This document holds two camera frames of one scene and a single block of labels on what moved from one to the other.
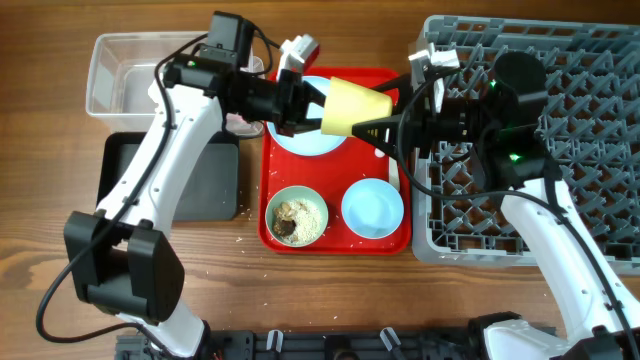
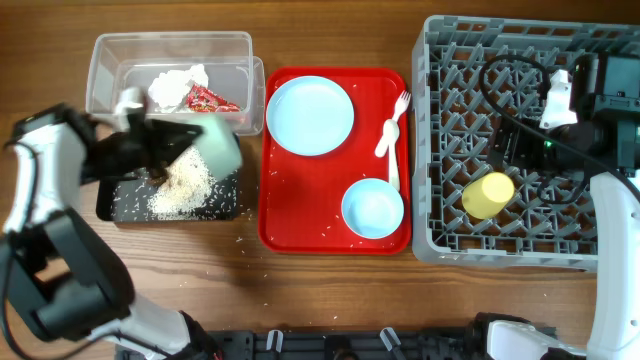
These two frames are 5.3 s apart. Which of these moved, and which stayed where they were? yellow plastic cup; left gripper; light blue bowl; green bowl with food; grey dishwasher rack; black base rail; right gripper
Moved: left gripper; green bowl with food; right gripper; yellow plastic cup
Stayed: grey dishwasher rack; black base rail; light blue bowl
